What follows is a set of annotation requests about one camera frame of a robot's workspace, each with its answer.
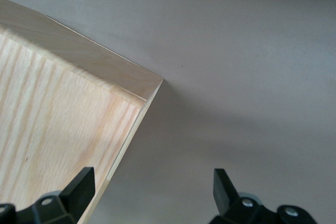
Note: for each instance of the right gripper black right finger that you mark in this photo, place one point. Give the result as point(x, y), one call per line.
point(225, 197)

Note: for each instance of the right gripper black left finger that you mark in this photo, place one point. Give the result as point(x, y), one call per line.
point(76, 195)

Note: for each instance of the light wooden drawer cabinet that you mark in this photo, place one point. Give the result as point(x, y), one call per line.
point(52, 116)

